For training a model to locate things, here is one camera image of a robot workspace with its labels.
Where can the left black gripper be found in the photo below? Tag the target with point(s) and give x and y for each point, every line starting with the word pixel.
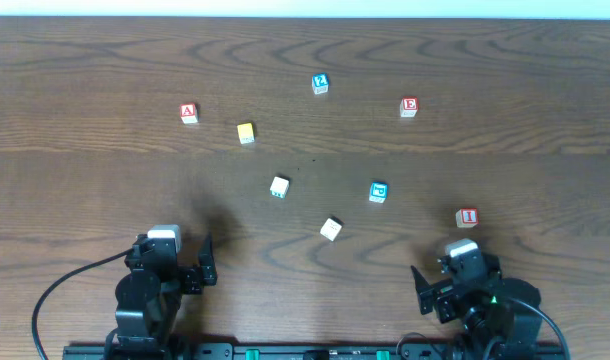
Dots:
pixel 191 279

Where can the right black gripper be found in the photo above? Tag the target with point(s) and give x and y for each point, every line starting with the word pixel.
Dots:
pixel 439 293

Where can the red letter I block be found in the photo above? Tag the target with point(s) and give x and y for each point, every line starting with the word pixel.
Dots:
pixel 467 218

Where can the white block green side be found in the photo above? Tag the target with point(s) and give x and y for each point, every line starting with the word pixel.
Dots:
pixel 279 187

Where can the red letter A block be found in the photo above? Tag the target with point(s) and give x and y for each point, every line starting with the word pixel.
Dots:
pixel 189 113

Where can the blue number 2 block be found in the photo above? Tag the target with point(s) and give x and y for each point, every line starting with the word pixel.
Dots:
pixel 320 83

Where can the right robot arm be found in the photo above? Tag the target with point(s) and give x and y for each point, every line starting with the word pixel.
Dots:
pixel 501 316

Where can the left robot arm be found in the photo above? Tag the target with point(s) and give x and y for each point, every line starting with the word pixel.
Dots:
pixel 149 298

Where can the blue letter P block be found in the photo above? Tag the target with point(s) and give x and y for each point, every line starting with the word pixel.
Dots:
pixel 378 192

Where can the plain white wooden block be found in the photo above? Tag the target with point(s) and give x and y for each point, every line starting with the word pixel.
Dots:
pixel 331 228

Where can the yellow wooden block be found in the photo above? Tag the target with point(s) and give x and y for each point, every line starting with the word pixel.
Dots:
pixel 246 133

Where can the red letter E block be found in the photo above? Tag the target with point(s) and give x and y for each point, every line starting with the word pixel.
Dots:
pixel 409 106

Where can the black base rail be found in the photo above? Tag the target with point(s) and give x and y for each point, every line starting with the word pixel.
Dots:
pixel 225 351

